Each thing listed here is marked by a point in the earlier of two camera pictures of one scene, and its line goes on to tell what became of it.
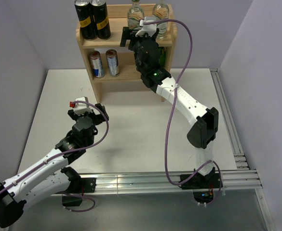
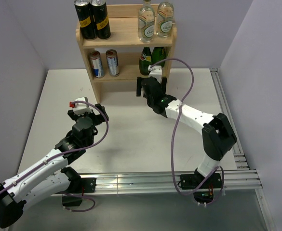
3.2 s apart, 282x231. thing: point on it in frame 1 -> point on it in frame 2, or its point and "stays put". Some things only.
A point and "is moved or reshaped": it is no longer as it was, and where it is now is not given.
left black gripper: (74, 116) stays put
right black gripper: (127, 34) -> (163, 85)
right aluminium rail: (239, 157) stays put
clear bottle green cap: (134, 15) is moved or reshaped
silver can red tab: (113, 62) stays put
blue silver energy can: (97, 64) stays put
